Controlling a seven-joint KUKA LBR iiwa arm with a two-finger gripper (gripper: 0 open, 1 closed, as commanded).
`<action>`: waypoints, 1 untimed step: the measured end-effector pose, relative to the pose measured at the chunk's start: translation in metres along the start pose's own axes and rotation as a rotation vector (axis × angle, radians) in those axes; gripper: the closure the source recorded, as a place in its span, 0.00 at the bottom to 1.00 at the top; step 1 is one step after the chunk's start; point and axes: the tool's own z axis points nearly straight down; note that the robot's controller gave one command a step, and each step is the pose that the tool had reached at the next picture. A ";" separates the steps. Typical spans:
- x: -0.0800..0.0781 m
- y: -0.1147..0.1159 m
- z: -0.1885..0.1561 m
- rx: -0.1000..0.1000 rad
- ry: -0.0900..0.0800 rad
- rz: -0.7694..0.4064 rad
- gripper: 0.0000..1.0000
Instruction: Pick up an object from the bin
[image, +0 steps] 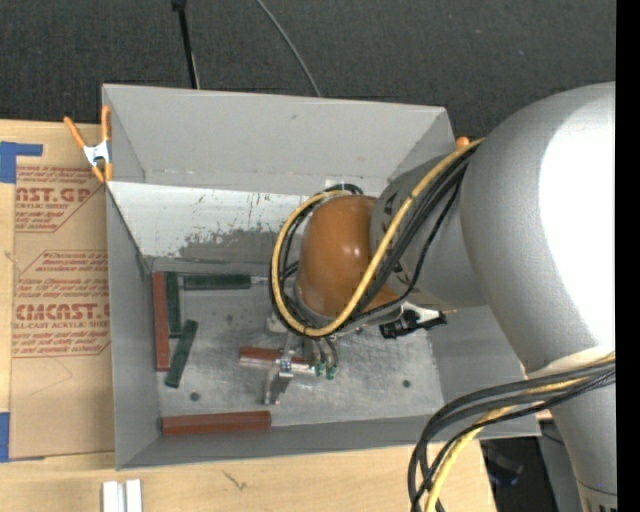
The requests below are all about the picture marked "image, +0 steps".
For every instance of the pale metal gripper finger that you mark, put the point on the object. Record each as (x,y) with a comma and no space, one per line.
(274,389)
(276,323)

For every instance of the red-brown flat block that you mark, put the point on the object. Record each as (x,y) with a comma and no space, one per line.
(215,423)
(161,325)
(260,354)

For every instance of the dark green flat block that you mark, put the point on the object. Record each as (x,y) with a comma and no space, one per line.
(181,355)
(217,282)
(173,305)

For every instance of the grey metal bin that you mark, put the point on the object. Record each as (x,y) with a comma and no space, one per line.
(220,135)

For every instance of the brown cardboard board, red print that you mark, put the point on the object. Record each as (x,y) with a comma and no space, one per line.
(55,390)

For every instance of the black cylinder on white bracket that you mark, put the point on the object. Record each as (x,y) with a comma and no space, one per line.
(400,326)

